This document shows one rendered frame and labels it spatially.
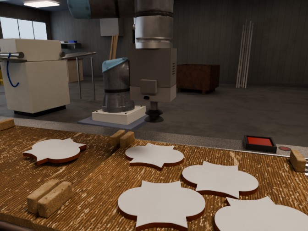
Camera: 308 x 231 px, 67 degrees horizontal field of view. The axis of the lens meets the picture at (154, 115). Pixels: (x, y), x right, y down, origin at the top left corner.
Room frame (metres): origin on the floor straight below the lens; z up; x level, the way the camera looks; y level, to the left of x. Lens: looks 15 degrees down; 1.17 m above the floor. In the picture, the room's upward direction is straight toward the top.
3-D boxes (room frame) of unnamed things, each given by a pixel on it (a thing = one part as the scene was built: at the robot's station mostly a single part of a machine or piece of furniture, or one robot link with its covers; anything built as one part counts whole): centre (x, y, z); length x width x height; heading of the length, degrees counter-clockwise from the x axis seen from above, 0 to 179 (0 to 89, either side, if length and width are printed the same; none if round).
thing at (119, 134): (0.58, 0.09, 0.95); 0.06 x 0.02 x 0.03; 163
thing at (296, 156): (0.45, -0.30, 0.95); 0.06 x 0.02 x 0.03; 162
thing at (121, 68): (1.07, 0.17, 1.08); 0.13 x 0.12 x 0.14; 95
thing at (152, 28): (0.49, 0.00, 1.21); 0.08 x 0.08 x 0.05
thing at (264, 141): (0.61, -0.29, 0.92); 0.06 x 0.06 x 0.01; 73
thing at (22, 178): (0.51, 0.32, 0.93); 0.41 x 0.35 x 0.02; 73
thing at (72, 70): (10.10, 4.31, 0.45); 2.63 x 0.84 x 0.90; 67
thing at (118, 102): (1.07, 0.17, 0.96); 0.15 x 0.15 x 0.10
